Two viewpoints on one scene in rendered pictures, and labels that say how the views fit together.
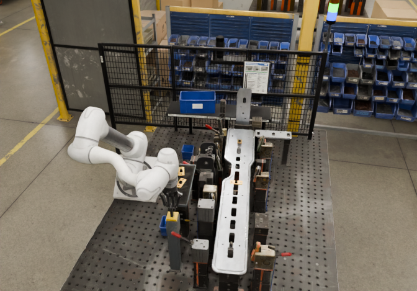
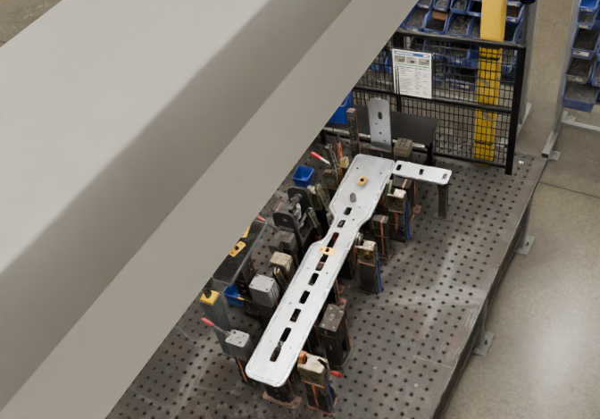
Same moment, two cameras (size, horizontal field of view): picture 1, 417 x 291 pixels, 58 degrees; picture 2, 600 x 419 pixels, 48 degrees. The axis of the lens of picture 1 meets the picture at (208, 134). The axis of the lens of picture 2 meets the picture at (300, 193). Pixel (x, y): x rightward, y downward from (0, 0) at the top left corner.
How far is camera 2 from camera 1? 1.28 m
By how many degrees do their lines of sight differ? 23
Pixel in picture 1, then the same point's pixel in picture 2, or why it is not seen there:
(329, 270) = (428, 398)
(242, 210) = (316, 297)
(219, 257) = (259, 358)
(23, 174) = not seen: hidden behind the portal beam
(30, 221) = not seen: hidden behind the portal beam
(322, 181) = (490, 255)
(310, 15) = not seen: outside the picture
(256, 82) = (413, 80)
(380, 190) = not seen: outside the picture
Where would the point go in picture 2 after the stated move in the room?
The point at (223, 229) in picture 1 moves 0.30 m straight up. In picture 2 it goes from (279, 321) to (267, 280)
